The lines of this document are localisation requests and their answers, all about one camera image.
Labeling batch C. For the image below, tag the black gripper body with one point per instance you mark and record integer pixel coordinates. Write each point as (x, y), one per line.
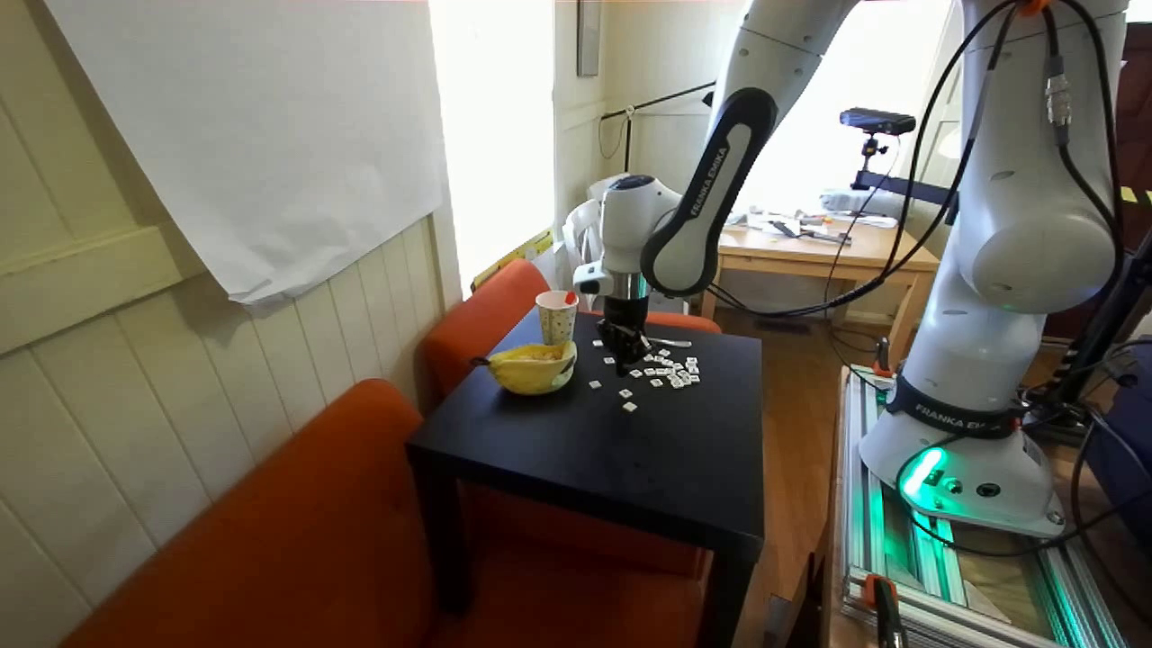
(623, 328)

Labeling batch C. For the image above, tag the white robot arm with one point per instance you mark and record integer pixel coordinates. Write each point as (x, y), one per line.
(1035, 235)

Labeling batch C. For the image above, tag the pile of white letter tiles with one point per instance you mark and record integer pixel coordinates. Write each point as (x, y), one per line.
(664, 367)

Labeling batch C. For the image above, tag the silver metal spoon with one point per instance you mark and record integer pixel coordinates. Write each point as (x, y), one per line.
(666, 344)

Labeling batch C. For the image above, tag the white paper cup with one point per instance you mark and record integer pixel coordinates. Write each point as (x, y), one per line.
(557, 313)

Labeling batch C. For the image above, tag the yellow bowl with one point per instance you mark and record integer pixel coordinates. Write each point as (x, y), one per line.
(533, 367)

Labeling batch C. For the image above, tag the black square side table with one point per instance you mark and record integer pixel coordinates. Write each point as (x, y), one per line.
(687, 465)

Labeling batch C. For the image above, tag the wooden desk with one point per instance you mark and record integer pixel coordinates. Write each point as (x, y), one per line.
(828, 248)

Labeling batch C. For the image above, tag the orange sofa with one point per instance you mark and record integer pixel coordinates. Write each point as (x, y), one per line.
(325, 549)

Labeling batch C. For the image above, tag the large white paper sheet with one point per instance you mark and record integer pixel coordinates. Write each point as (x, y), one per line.
(287, 139)

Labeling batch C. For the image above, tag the blue black camera on stand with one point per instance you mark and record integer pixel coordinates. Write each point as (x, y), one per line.
(877, 142)

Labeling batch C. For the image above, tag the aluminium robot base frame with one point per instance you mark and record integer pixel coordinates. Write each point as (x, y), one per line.
(955, 586)

